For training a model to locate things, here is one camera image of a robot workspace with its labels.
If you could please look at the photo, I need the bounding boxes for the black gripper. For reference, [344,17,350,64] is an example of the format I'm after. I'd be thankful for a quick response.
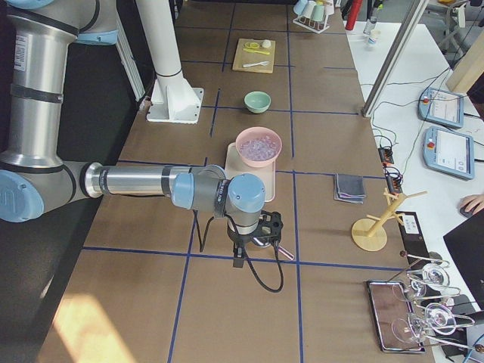
[227,226,253,268]

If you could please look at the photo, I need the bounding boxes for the stainless steel ice scoop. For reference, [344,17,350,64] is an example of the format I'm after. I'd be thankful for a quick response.
[252,236,295,261]

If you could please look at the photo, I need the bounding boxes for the white plastic spoon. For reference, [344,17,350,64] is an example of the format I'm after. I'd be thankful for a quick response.
[242,60,269,68]

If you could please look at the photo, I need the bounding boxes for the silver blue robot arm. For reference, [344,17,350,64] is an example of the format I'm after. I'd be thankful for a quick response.
[1,1,265,267]

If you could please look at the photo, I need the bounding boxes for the pink bowl of ice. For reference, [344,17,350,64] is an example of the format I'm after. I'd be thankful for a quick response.
[235,126,282,168]

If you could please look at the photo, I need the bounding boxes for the mint green bowl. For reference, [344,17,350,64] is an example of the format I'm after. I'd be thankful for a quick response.
[244,91,271,113]

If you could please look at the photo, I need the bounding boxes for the person's hand on mouse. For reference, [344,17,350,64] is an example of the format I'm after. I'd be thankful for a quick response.
[459,194,484,215]

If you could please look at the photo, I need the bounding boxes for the beige plastic tray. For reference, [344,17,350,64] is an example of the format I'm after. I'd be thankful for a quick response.
[225,142,276,202]

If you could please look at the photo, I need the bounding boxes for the folded grey cloth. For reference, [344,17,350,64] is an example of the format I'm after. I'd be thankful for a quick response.
[334,173,366,204]

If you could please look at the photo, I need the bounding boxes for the wooden mug tree stand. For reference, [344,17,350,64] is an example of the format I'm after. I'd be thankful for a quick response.
[351,188,427,252]

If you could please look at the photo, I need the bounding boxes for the black label box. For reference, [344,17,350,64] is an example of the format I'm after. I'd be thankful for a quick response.
[398,211,429,257]

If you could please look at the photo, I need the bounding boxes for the metal tray with wine glasses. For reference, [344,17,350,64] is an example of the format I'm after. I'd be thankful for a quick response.
[366,256,476,354]

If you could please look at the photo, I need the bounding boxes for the wooden cutting board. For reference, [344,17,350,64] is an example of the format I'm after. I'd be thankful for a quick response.
[232,38,276,74]

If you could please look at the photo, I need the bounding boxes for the yellow plastic knife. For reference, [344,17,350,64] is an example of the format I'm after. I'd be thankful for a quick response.
[243,48,271,55]

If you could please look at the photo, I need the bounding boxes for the lemon slices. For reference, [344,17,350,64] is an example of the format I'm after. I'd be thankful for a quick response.
[244,42,260,50]

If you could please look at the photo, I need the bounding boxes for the near teach pendant tablet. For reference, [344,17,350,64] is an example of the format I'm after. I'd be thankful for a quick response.
[423,126,475,180]

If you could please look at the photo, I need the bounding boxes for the teach pendant tablet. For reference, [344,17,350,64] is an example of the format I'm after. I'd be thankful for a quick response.
[417,87,464,129]
[423,126,475,180]

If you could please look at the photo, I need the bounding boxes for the far teach pendant tablet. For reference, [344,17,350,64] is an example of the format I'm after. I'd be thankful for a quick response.
[417,87,464,129]

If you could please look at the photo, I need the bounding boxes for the cup rack with coloured cups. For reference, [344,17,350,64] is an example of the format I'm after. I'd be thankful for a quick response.
[293,0,336,34]

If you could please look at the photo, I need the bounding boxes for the paper cup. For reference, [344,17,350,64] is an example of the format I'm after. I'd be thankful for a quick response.
[368,29,380,47]

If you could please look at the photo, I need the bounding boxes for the clear plastic bottle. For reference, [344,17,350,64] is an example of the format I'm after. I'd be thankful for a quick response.
[363,16,377,35]

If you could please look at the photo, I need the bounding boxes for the red bottle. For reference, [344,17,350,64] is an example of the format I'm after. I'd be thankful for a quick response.
[345,0,363,31]

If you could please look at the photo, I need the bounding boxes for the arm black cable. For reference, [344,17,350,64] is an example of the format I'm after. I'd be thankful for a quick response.
[192,209,285,293]

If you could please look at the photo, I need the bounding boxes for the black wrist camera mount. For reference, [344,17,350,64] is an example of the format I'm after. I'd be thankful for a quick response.
[256,210,284,246]

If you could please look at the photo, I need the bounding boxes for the aluminium frame post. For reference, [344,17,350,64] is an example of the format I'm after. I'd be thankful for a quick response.
[361,0,429,118]

